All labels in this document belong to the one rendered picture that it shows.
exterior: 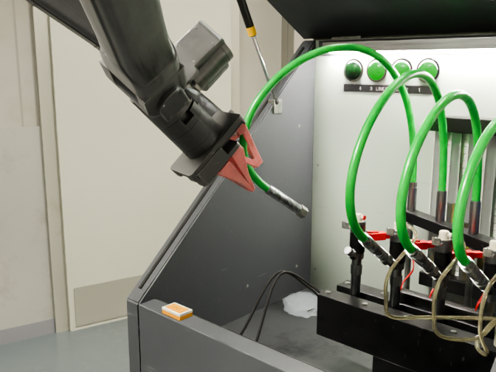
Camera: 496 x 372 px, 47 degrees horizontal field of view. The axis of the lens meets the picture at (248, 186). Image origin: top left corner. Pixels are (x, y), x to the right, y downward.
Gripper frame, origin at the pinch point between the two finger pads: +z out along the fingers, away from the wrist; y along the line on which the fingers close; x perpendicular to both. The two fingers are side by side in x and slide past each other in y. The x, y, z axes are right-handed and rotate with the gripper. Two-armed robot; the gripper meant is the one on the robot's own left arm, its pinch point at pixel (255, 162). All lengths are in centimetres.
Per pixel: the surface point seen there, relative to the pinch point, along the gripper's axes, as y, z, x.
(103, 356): 191, 21, 94
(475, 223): -5.3, 35.6, -16.7
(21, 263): 207, -41, 88
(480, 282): -21.3, 34.3, -5.4
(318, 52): -0.7, -4.3, -22.0
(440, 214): 3.4, 33.1, -16.3
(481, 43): 1.5, 17.7, -45.5
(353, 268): 1.7, 26.2, 2.4
